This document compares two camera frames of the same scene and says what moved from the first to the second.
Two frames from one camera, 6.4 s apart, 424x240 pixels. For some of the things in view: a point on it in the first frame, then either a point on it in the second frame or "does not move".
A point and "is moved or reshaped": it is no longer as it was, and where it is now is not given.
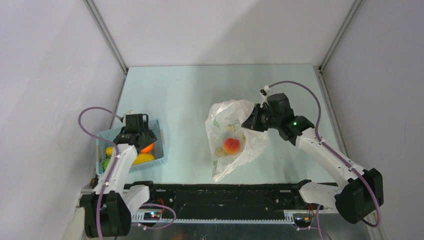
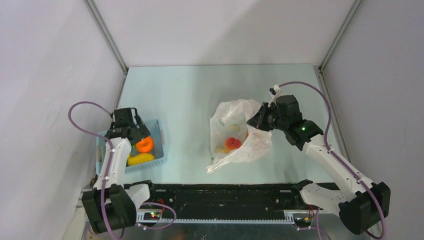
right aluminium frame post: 354,7 does not move
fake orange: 149,149 does not move
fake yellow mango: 142,157 does not move
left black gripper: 150,137 -> 141,131
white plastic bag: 232,145 is moved or reshaped
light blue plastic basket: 158,148 does not move
